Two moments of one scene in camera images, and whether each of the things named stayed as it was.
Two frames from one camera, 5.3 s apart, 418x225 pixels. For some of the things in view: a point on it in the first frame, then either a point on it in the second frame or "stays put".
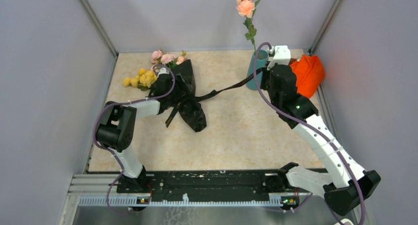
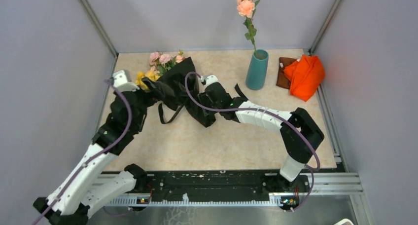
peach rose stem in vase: (245, 7) stays put
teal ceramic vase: (261, 58) stays put
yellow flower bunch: (145, 78) stays put
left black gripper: (172, 83) -> (155, 94)
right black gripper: (264, 73) -> (204, 98)
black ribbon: (214, 93) -> (237, 88)
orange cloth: (309, 72) stays put
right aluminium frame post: (334, 6) stays put
